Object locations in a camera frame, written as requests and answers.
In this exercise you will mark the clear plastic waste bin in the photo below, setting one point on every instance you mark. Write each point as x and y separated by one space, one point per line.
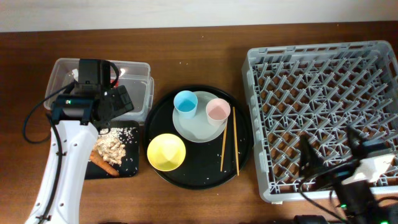
135 76

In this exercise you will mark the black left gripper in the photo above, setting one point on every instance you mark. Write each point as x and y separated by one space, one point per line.
120 99

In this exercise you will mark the black rectangular tray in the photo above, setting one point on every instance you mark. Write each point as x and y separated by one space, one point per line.
130 167

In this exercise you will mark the pale grey plate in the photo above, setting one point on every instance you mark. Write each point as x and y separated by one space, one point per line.
198 129

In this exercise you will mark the food scraps pile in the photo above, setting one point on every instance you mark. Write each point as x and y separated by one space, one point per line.
112 143

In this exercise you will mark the light blue plastic cup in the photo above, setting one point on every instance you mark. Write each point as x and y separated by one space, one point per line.
185 102

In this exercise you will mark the pink plastic cup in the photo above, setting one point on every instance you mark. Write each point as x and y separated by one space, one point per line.
217 111

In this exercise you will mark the orange carrot piece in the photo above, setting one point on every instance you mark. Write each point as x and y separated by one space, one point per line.
98 160

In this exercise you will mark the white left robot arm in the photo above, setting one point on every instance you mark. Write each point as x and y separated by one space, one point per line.
60 191

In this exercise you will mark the grey dishwasher rack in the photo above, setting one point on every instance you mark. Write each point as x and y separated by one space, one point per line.
316 91

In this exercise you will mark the round black serving tray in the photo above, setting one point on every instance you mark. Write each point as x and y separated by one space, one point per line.
201 167

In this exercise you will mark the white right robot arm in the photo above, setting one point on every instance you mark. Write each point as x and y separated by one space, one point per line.
356 200

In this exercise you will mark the yellow bowl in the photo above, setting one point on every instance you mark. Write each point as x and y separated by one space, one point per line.
166 152

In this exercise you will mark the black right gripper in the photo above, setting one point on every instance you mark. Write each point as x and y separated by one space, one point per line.
324 175

